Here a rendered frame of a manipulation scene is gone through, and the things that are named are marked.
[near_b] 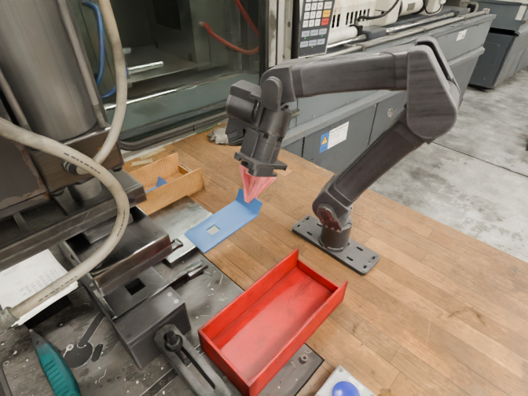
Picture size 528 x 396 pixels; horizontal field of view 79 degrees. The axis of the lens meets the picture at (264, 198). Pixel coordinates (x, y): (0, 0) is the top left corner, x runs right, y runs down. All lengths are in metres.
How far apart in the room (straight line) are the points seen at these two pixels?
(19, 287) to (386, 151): 0.69
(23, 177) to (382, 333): 0.57
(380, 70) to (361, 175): 0.18
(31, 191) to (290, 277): 0.47
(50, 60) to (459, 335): 0.71
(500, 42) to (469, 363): 4.44
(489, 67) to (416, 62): 4.45
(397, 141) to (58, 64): 0.46
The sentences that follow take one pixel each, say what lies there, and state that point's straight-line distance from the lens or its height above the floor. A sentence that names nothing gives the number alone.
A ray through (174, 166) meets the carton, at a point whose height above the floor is 0.93.
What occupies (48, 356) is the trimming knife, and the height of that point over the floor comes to 0.92.
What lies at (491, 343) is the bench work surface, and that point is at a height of 0.90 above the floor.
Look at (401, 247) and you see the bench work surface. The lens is 0.80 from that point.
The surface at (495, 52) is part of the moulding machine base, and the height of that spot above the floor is 0.47.
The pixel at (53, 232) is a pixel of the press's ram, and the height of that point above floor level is 1.18.
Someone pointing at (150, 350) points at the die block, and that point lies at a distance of 0.59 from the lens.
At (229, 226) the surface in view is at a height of 0.99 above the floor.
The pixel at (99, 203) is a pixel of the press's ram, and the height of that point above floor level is 1.18.
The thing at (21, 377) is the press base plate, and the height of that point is 0.90.
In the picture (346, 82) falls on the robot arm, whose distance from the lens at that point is 0.55.
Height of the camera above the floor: 1.44
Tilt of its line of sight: 38 degrees down
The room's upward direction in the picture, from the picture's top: straight up
